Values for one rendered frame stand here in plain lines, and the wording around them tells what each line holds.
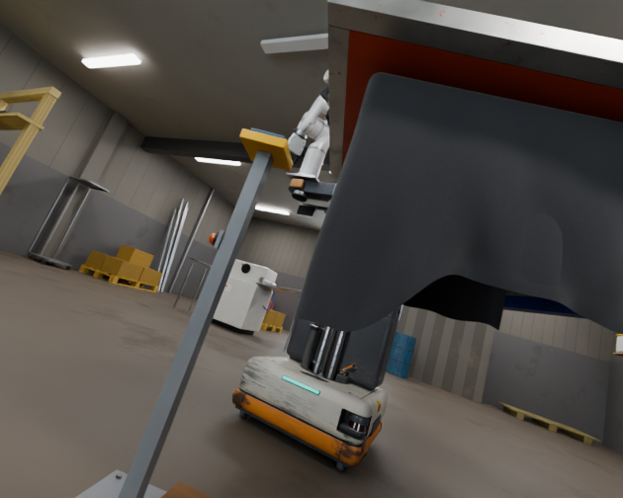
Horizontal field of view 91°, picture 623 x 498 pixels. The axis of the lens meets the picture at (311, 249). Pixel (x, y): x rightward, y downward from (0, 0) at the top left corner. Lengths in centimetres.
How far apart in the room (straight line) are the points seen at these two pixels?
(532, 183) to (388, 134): 22
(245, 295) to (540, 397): 660
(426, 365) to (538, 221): 709
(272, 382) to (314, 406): 22
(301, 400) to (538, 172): 121
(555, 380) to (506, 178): 826
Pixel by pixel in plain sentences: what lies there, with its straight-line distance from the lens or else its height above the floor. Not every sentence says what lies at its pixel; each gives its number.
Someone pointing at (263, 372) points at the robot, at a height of 24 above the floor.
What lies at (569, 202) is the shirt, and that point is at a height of 80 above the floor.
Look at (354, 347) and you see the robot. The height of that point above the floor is 46.
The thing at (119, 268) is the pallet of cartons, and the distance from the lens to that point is 679.
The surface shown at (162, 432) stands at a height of 19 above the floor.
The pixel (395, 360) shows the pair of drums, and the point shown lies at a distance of 672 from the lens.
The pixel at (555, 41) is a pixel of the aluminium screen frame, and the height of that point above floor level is 99.
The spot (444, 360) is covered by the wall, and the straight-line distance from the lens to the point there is 757.
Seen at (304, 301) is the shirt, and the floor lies 55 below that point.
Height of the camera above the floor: 53
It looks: 12 degrees up
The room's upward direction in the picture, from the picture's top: 18 degrees clockwise
